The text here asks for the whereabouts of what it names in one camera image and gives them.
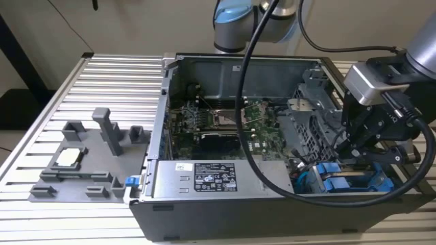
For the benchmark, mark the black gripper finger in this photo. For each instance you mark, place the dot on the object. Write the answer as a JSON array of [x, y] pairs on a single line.
[[388, 153], [356, 143]]

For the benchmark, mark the hard disk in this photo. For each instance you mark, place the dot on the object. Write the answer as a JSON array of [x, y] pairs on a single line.
[[328, 170], [337, 184]]

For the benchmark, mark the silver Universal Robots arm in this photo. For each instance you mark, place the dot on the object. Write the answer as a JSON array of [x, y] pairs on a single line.
[[230, 33]]

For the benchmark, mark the perforated metal disk bay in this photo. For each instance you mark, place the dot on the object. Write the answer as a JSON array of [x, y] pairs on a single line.
[[309, 127]]

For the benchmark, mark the green motherboard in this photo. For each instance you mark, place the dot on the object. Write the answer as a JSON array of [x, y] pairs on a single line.
[[268, 137]]

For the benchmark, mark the grey fan shroud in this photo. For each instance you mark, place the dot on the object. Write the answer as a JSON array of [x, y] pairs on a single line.
[[272, 81]]

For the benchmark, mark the CPU socket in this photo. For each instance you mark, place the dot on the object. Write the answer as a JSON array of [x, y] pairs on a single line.
[[222, 120]]

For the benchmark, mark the black graphics card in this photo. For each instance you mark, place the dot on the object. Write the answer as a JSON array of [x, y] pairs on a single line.
[[217, 143]]

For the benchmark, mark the open grey PC case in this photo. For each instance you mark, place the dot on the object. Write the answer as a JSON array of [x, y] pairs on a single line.
[[237, 219]]

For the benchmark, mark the silver power supply unit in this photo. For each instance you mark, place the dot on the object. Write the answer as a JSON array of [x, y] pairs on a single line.
[[169, 183]]

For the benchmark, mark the blue case latch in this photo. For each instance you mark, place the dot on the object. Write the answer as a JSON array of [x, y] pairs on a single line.
[[130, 181]]

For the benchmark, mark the grey plastic parts rack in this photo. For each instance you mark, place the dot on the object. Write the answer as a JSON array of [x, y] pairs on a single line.
[[94, 158]]

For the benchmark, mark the silver CPU chip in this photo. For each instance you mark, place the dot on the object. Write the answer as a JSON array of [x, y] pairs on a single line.
[[69, 156]]

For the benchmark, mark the black table corner cap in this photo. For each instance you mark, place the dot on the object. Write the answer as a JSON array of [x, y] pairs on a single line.
[[88, 54]]

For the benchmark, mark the black furniture leg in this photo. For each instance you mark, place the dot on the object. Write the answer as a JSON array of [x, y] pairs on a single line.
[[20, 51]]

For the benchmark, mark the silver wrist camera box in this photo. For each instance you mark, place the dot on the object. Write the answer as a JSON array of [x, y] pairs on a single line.
[[370, 81]]

